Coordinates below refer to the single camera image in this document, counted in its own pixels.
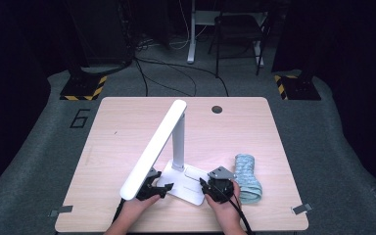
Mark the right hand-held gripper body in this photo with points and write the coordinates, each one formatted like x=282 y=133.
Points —
x=222 y=187

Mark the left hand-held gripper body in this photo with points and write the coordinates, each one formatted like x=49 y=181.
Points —
x=148 y=192

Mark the light blue fluffy cloth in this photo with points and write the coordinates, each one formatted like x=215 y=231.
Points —
x=246 y=176

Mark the white desk lamp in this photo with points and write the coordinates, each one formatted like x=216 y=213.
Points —
x=153 y=150

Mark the person's left hand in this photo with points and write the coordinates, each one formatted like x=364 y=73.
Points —
x=137 y=209

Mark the person's right hand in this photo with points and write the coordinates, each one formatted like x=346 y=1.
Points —
x=228 y=213

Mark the grey tape piece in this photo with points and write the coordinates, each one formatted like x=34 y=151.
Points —
x=302 y=209
x=61 y=210

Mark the black stand base striped edge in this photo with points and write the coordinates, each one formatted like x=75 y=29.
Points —
x=83 y=88
x=300 y=88

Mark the black chair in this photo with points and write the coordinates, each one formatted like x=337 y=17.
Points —
x=238 y=29

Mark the black cabinet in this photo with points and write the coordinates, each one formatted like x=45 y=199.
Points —
x=101 y=29

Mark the white desk frame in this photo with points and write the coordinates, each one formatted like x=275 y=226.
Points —
x=191 y=32

